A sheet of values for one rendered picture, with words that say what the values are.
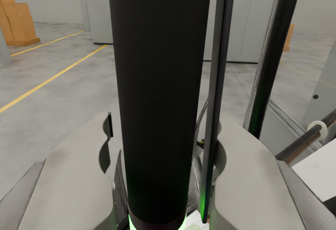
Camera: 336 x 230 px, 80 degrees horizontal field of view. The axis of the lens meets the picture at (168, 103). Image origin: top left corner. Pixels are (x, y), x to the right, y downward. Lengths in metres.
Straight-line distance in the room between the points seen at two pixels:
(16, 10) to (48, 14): 6.40
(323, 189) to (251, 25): 5.43
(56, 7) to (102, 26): 6.77
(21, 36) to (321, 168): 8.21
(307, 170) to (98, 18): 7.41
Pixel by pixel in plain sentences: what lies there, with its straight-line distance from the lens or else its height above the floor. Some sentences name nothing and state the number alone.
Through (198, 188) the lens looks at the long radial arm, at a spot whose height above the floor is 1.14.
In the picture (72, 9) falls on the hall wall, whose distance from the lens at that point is 13.70.
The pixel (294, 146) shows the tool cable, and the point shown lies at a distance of 0.31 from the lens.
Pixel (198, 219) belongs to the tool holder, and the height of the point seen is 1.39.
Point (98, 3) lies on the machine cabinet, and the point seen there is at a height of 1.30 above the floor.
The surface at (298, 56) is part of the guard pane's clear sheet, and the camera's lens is 1.26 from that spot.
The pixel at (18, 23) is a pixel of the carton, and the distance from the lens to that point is 8.28.
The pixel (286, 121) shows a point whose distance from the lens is 1.29.
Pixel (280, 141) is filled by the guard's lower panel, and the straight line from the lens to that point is 1.35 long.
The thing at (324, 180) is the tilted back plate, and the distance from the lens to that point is 0.54.
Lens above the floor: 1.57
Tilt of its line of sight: 28 degrees down
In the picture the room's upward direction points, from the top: 2 degrees clockwise
